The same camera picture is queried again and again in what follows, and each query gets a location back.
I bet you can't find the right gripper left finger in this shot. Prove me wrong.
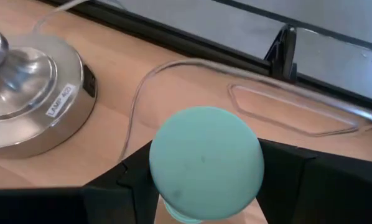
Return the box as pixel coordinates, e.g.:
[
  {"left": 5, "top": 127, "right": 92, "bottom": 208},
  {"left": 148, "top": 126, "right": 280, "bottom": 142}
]
[{"left": 0, "top": 140, "right": 160, "bottom": 224}]

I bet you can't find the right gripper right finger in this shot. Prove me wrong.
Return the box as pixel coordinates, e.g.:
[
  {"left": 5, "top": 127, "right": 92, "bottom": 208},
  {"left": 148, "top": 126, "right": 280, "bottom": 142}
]
[{"left": 256, "top": 139, "right": 372, "bottom": 224}]

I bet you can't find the silver lamp white shade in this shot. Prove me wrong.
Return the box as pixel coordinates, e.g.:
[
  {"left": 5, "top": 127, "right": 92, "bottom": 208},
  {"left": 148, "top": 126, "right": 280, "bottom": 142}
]
[{"left": 0, "top": 26, "right": 98, "bottom": 159}]

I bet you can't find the clear plastic tray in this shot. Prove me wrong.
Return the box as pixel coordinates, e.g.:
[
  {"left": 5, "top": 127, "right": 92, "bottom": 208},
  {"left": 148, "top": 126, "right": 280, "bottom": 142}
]
[{"left": 119, "top": 58, "right": 372, "bottom": 224}]

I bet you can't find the black frame clamp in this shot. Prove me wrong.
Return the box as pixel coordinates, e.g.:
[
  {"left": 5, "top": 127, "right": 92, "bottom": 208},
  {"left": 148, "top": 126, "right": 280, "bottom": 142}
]
[{"left": 263, "top": 24, "right": 299, "bottom": 83}]

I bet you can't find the black aluminium table frame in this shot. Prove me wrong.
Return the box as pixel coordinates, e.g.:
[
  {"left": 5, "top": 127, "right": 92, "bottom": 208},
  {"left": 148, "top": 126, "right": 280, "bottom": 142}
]
[{"left": 36, "top": 0, "right": 372, "bottom": 114}]

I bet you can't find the clear lamp cable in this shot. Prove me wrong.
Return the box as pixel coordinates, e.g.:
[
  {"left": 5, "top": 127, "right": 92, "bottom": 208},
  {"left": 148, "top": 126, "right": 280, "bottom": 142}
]
[{"left": 32, "top": 0, "right": 128, "bottom": 35}]

